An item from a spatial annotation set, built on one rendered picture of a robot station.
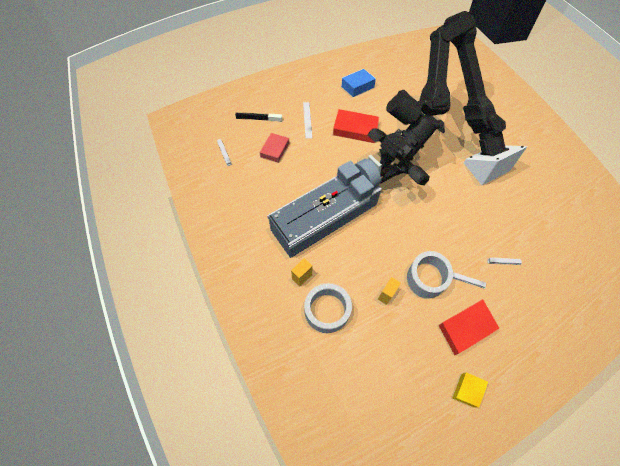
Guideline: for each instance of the red rectangular block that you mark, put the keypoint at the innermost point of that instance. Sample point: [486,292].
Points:
[468,327]
[354,125]
[274,147]

